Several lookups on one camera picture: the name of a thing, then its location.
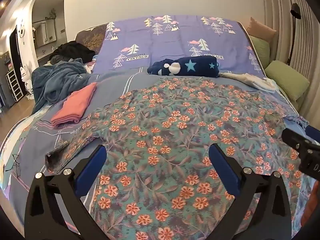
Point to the white cloth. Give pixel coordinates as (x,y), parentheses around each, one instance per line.
(250,80)

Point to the white cat figurine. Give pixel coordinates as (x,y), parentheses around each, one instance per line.
(26,80)

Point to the floral print shirt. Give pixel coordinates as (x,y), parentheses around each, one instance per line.
(175,120)

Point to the wall mirror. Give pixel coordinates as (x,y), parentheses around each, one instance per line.
(45,33)

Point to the blue grey fleece blanket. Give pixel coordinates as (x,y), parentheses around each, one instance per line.
(57,80)

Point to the black clothes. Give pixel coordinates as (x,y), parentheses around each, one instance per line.
(75,50)

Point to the blue grey lined bedsheet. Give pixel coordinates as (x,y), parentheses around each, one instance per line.
(37,135)

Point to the navy star print cloth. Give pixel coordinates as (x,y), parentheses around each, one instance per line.
(195,66)

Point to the purple tree print bedsheet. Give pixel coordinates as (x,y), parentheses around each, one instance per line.
(175,42)

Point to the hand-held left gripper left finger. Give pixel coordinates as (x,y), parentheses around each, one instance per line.
(91,170)

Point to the eyeglasses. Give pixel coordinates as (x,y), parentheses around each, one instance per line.
(15,165)

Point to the tan pillow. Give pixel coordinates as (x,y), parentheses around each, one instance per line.
(261,30)

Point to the brown printed pillow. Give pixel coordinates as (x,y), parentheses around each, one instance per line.
(92,37)

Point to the white shelf rack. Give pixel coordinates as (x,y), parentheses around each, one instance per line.
(15,85)

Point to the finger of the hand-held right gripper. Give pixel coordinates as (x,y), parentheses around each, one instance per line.
(293,138)

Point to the large green pillow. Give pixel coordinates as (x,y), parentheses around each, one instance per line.
(287,80)

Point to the folded pink cloth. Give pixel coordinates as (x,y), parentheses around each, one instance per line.
(72,105)

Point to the person's right forearm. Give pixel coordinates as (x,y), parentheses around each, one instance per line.
(312,205)

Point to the small green pillow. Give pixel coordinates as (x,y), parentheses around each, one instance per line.
(260,51)

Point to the black floor lamp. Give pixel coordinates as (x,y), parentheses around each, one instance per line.
(295,12)

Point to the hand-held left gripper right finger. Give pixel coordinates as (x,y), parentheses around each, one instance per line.
(222,170)

